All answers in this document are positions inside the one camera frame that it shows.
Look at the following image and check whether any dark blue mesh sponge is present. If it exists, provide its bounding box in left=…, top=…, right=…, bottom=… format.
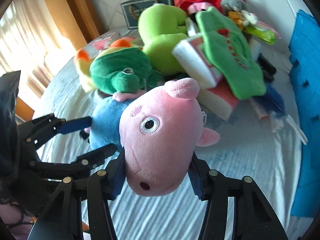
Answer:
left=260, top=82, right=287, bottom=118

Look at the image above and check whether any blue plastic crate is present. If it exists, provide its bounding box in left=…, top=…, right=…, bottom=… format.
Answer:
left=289, top=9, right=320, bottom=217

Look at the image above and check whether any grey plush toy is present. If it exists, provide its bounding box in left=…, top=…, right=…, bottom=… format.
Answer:
left=220, top=0, right=248, bottom=13

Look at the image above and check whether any dark box with gold print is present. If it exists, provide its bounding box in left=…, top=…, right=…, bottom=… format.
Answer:
left=120, top=0, right=175, bottom=30

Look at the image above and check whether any green pink wipes packet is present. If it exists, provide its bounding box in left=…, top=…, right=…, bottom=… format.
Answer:
left=244, top=21, right=279, bottom=45

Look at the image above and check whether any pink pig plush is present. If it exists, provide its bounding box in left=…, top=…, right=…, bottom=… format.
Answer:
left=80, top=77, right=220, bottom=197

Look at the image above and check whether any wooden wall trim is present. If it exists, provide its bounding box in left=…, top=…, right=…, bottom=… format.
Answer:
left=37, top=0, right=105, bottom=44

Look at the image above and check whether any person's pink clothing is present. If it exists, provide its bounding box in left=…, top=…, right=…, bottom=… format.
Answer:
left=0, top=200, right=34, bottom=240

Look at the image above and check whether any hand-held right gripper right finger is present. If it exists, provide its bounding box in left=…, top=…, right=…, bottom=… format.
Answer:
left=186, top=152, right=287, bottom=240

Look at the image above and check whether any grey cloth-covered desktop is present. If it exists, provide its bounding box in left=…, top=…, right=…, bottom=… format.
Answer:
left=37, top=25, right=305, bottom=240

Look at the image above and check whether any pink red plush toy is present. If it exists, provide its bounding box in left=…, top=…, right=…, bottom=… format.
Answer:
left=187, top=1, right=215, bottom=14

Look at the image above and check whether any lime green plush toy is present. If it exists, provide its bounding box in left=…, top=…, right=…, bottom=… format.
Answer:
left=137, top=4, right=193, bottom=75

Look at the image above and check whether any black desk tool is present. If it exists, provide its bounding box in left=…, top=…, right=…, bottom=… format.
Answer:
left=256, top=54, right=277, bottom=82

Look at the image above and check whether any small white yellow plush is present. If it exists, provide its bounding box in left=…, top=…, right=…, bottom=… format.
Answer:
left=229, top=9, right=259, bottom=28

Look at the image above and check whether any white plastic clip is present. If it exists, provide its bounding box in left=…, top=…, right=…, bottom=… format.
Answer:
left=285, top=115, right=308, bottom=145

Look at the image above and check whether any dark green plush frog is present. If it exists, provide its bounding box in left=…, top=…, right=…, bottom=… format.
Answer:
left=89, top=47, right=153, bottom=95

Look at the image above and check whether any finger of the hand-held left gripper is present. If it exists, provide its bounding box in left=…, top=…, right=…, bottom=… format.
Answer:
left=19, top=114, right=92, bottom=150
left=30, top=144, right=121, bottom=180

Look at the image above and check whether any red white tube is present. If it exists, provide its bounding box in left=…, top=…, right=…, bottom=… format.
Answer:
left=251, top=97, right=271, bottom=122

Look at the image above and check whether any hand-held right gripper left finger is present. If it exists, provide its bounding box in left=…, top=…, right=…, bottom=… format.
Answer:
left=27, top=148, right=127, bottom=240

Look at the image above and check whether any beige curtain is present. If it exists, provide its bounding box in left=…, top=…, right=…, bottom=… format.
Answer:
left=0, top=0, right=63, bottom=98

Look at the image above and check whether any pink white tissue pack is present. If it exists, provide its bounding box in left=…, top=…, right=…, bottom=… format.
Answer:
left=172, top=35, right=223, bottom=88

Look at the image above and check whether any yellow plush toy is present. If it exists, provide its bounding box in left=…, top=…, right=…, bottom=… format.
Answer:
left=75, top=38, right=142, bottom=92

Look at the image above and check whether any green crocodile plush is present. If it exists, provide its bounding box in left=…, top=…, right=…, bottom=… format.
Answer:
left=195, top=6, right=267, bottom=100

